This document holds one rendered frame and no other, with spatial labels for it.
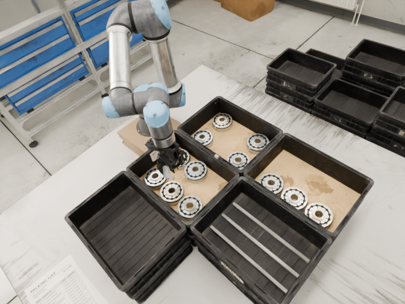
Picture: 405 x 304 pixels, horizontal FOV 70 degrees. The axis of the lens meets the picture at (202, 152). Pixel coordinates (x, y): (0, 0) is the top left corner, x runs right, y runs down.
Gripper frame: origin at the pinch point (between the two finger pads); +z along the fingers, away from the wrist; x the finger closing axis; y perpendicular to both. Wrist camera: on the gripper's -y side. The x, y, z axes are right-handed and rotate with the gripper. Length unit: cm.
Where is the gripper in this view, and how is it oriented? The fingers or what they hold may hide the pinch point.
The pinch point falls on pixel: (171, 171)
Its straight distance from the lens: 117.2
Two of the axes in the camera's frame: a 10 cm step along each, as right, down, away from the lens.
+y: 7.6, 4.5, -4.7
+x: 6.4, -6.4, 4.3
